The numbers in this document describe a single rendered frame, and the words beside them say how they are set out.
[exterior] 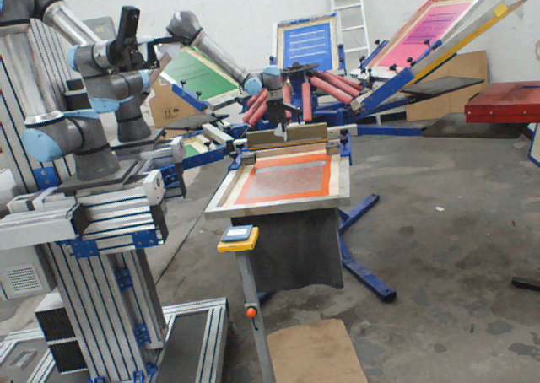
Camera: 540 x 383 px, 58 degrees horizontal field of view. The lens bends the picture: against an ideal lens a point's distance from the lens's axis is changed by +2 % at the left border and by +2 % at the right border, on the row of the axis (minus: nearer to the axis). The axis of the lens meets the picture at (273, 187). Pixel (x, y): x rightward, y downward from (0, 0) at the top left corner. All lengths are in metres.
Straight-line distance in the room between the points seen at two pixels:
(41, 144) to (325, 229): 1.09
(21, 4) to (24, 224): 0.69
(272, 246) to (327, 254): 0.24
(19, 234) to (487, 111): 2.01
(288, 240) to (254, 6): 4.79
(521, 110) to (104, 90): 1.77
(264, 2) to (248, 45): 0.55
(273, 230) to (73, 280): 0.87
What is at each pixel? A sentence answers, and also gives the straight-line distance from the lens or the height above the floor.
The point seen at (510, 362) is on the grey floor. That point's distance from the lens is 2.60.
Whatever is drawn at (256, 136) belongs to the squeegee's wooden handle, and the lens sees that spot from 2.39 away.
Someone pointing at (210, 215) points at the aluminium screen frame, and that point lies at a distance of 1.94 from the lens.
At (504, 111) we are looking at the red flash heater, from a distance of 2.46.
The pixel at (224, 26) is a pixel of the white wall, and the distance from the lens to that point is 6.60.
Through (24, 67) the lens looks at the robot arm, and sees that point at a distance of 1.65.
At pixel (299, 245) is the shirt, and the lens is 2.04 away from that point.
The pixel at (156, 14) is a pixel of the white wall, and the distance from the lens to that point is 6.86.
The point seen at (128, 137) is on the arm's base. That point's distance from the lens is 2.21.
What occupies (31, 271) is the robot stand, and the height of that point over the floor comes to 0.88.
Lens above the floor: 1.71
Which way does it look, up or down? 21 degrees down
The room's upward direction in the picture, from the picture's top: 11 degrees counter-clockwise
